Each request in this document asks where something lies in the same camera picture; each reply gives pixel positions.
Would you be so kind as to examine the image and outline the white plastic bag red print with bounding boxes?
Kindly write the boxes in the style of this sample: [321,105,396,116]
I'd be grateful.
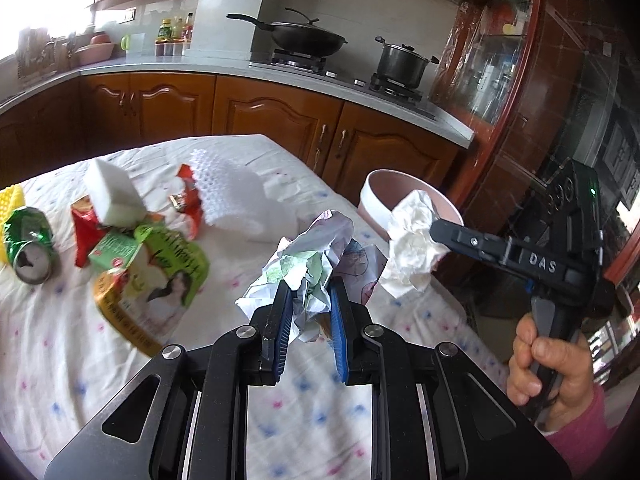
[380,190,449,299]

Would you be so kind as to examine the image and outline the printed paper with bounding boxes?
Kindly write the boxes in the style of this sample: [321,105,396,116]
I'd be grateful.
[236,209,387,341]

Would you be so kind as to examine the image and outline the orange snack wrapper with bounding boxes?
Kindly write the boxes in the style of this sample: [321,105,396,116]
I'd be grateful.
[70,195,108,268]

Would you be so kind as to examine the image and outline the white foam block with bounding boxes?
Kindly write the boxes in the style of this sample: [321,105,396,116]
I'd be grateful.
[86,158,146,229]

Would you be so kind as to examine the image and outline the red snack wrapper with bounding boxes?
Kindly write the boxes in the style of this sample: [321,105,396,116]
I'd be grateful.
[168,164,204,240]

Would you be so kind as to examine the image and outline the white foam fruit net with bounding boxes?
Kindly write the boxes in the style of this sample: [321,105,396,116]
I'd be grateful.
[190,148,267,234]

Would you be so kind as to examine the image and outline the pink trash bin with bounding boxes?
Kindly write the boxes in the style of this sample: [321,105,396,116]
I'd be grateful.
[358,169,464,240]

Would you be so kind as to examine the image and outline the grey kitchen countertop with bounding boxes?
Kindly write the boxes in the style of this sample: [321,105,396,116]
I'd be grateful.
[1,56,475,150]

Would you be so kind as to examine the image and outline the brown lower kitchen cabinets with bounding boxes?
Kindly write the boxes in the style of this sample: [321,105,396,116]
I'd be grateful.
[1,72,461,203]

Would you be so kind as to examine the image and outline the right hand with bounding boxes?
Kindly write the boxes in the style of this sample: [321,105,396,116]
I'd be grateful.
[505,311,597,434]

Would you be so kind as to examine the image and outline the green snack wrapper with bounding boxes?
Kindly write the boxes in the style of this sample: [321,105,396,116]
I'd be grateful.
[89,224,209,356]

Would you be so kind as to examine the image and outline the red glass display cabinet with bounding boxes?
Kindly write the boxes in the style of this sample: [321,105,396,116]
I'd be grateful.
[432,0,639,283]

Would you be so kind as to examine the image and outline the white floral tablecloth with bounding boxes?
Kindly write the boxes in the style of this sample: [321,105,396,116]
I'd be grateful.
[0,133,511,480]

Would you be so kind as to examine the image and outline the white folded foam sheet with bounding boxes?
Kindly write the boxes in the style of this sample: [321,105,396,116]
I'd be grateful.
[231,187,299,243]

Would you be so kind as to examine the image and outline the gas stove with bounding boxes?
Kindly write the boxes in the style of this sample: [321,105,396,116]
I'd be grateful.
[248,49,439,122]

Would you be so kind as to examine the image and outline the crushed green can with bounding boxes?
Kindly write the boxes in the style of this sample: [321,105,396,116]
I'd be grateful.
[2,206,56,285]

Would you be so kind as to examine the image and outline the black stock pot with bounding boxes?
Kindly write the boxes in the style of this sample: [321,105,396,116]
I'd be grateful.
[374,36,439,90]

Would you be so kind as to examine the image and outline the yellow foam net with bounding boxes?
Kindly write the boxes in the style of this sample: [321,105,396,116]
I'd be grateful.
[0,184,25,264]

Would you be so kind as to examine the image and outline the black wok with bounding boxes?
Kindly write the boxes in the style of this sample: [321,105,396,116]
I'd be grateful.
[227,8,348,58]

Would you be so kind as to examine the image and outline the pink basin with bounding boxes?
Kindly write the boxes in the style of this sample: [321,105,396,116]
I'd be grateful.
[70,34,115,67]

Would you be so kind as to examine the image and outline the condiment bottle rack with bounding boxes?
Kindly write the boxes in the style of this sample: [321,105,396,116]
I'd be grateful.
[155,12,194,58]

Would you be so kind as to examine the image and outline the dish drying rack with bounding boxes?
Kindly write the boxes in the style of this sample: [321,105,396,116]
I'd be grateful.
[15,28,68,80]

